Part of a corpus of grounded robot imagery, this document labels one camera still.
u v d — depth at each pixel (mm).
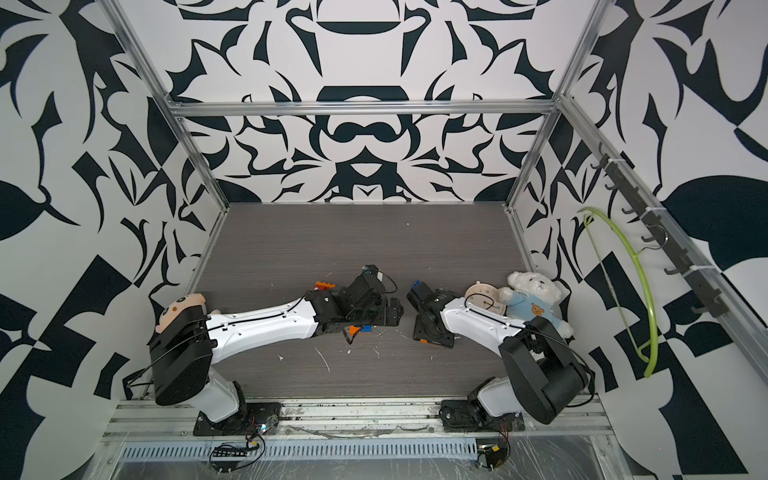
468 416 673
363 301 615
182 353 426
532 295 869
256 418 733
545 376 430
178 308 831
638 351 615
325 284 963
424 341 795
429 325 637
